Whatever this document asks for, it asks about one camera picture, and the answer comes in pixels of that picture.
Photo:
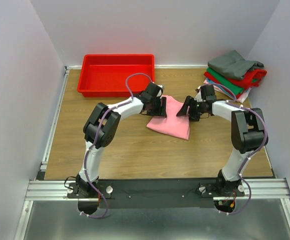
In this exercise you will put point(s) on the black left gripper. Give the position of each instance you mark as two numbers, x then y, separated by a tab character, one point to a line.
161	110

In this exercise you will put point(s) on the green folded t shirt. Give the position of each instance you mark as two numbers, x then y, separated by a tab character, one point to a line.
236	86

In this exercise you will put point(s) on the red folded t shirt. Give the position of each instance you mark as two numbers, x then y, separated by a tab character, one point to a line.
258	73

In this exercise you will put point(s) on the red plastic tray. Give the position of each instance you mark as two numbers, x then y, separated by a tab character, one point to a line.
112	75

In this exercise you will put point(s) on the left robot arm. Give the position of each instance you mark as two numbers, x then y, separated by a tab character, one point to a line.
101	127

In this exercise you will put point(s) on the light pink folded t shirt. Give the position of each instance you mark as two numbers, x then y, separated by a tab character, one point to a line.
223	92

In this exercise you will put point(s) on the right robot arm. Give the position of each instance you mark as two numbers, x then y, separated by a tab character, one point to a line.
248	136

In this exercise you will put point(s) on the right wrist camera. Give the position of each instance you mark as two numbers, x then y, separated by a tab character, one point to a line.
205	93

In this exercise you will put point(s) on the blue folded t shirt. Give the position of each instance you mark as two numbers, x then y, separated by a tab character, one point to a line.
223	88

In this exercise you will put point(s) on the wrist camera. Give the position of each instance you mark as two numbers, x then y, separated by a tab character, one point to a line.
160	92
205	93

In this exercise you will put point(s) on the aluminium frame rail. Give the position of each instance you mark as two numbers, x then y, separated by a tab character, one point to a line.
257	188

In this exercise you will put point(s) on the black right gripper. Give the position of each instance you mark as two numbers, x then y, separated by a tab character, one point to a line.
189	101

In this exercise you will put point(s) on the white folded t shirt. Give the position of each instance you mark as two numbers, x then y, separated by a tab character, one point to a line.
243	96

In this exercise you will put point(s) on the grey folded t shirt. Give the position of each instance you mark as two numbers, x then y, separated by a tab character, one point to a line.
232	65

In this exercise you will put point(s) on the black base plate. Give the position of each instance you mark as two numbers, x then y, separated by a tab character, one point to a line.
156	193

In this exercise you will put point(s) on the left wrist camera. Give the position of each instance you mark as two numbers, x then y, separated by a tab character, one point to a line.
160	92

